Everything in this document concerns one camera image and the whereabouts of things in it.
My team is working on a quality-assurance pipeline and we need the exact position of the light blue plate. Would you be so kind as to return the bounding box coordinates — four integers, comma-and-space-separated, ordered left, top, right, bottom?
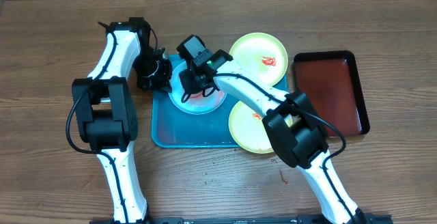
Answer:
169, 61, 226, 115

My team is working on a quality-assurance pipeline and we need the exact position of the yellow-green plate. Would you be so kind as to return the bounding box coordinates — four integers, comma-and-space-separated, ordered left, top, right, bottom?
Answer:
228, 101, 274, 154
229, 32, 288, 85

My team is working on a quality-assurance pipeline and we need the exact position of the dark sponge with red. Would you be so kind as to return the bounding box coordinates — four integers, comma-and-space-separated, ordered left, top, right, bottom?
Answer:
189, 92, 203, 100

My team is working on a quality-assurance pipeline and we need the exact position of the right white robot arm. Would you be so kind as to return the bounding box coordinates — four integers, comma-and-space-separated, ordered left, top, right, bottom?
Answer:
177, 35, 367, 223

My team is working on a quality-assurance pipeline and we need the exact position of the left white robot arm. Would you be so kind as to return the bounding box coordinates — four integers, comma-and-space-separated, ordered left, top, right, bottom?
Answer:
66, 17, 172, 223

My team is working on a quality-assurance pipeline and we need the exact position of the teal plastic tray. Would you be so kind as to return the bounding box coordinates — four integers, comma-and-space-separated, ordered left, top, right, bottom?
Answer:
151, 53, 290, 149

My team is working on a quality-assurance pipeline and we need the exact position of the dark red black-rimmed tray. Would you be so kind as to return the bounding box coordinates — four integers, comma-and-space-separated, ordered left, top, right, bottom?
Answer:
293, 51, 370, 137

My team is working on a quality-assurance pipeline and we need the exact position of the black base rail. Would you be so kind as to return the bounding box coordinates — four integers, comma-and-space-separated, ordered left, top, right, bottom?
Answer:
89, 214, 393, 224

